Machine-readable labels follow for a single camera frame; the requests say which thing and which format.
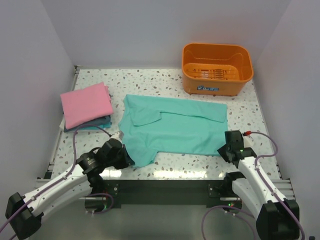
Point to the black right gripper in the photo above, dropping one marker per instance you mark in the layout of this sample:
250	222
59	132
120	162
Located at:
221	151

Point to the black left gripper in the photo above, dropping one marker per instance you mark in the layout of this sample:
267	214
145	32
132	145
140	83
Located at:
127	160

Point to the mint green t-shirt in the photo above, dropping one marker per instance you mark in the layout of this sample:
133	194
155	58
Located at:
153	125

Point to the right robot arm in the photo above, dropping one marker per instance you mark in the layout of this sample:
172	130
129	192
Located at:
276	216

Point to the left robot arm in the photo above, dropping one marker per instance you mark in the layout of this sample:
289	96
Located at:
24	212

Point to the folded turquoise t-shirt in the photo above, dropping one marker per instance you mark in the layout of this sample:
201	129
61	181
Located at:
95	129

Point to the folded pink t-shirt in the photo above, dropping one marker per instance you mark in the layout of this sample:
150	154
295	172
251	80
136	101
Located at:
85	105

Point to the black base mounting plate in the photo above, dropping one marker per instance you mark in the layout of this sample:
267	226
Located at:
171	192

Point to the orange plastic basket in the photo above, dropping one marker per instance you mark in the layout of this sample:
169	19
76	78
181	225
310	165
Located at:
215	69

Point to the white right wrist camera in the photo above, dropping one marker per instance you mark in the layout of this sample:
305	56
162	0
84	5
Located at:
247	139

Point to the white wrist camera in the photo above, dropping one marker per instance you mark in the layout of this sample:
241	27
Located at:
117	136
247	139

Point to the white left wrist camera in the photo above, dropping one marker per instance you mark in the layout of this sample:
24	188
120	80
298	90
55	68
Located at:
117	136

